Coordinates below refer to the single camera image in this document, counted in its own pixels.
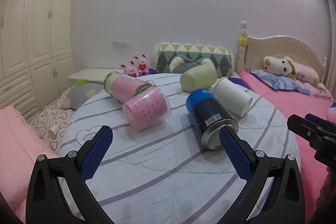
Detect pink bed sheet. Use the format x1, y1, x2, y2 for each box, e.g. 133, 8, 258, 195
231, 70, 336, 216

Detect cream plush dog toy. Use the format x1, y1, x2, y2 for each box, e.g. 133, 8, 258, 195
263, 56, 326, 90

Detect pink pillow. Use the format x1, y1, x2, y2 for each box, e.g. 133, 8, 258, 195
0, 105, 59, 219

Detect cream wardrobe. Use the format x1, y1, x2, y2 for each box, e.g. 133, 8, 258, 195
0, 0, 75, 123

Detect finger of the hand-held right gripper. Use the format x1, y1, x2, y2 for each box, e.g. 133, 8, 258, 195
287, 114, 326, 146
305, 113, 336, 133

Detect pink plush item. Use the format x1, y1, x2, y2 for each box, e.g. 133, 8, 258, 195
326, 102, 336, 123

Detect cream wooden headboard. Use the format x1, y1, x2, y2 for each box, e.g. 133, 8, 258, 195
237, 21, 328, 83

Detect triangle pattern bolster cushion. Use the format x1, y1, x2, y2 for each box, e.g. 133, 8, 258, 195
154, 42, 234, 79

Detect grey flower pillow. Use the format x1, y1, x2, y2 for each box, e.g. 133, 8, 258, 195
67, 80, 105, 111

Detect white nightstand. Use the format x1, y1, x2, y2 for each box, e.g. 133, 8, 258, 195
67, 68, 124, 84

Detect grey plush toy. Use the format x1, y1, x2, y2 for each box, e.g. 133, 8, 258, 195
168, 56, 214, 75

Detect striped round table cloth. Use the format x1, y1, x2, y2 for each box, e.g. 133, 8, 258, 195
59, 73, 302, 224

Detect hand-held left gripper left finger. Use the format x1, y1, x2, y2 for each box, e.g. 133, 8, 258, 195
25, 125, 114, 224

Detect person's right hand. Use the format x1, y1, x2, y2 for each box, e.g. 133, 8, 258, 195
316, 165, 336, 216

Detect pale green cup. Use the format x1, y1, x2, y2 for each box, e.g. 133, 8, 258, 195
180, 65, 218, 92

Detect blue floral pillow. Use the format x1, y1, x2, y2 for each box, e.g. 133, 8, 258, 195
251, 68, 332, 99

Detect white paper cup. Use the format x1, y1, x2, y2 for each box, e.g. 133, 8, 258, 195
212, 77, 253, 117

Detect heart print bed sheet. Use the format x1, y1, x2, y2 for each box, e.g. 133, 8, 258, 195
28, 86, 76, 157

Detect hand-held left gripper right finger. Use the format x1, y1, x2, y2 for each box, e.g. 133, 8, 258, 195
219, 127, 306, 224

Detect blue and black metal cup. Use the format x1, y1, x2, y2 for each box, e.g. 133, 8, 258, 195
185, 88, 239, 151

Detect clear cup with pink liner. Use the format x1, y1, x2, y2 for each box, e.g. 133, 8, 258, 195
122, 89, 171, 132

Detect pink bunny plush toy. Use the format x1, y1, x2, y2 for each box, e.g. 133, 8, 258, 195
120, 60, 139, 78
133, 53, 151, 75

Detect clear pink cup, green base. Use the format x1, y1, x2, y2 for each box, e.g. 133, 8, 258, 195
104, 71, 155, 104

